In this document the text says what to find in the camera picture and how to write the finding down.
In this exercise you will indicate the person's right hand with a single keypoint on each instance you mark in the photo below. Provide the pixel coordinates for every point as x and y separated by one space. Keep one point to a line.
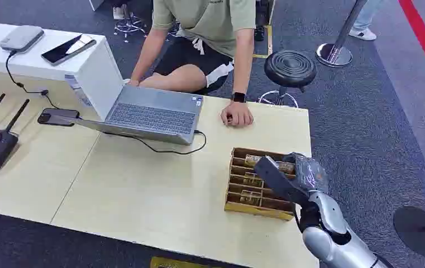
133 82

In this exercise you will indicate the grey flat power bank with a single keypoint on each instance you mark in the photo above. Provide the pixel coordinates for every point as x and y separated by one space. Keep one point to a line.
21 38

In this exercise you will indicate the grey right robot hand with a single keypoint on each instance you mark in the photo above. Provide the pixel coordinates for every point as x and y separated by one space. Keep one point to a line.
310 174

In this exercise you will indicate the printed card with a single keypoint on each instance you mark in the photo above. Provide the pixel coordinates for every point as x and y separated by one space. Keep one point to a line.
251 161
250 198
252 179

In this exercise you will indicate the chrome stanchion post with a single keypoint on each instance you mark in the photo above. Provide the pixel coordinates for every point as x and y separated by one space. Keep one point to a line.
334 53

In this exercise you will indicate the person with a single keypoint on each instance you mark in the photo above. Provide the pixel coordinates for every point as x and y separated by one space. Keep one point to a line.
205 26

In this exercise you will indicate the black round stool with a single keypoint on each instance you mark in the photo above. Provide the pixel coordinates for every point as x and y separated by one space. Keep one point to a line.
290 68

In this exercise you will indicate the black smartphone with white case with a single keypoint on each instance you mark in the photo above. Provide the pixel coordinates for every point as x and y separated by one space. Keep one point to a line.
68 50

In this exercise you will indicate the black round floor base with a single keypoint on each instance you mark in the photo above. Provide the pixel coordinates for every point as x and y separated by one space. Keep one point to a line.
417 231

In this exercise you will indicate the standing person's leg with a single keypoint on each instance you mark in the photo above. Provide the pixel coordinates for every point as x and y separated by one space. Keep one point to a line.
364 22

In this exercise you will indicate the person's hand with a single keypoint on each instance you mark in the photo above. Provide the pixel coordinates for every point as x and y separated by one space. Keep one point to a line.
133 82
237 115

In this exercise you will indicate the wooden card box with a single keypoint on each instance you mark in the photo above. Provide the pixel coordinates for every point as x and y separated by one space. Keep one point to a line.
249 211

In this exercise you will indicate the black wristwatch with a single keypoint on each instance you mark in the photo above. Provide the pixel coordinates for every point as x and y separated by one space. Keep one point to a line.
238 97

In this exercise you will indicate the white raised counter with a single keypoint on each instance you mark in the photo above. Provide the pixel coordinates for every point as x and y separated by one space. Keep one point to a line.
31 61

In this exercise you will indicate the yellow board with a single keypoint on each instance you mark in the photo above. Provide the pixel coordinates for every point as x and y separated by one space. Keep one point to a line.
175 263

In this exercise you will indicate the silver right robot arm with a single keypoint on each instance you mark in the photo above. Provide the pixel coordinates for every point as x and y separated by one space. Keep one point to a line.
330 244

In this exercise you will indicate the chrome stool base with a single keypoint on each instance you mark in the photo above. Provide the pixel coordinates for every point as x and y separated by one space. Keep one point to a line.
130 24

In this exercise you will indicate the person's left hand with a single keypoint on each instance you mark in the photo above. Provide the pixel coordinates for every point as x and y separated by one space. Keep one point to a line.
237 115

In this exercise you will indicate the grey open laptop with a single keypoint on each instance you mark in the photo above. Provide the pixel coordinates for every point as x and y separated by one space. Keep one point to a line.
153 116

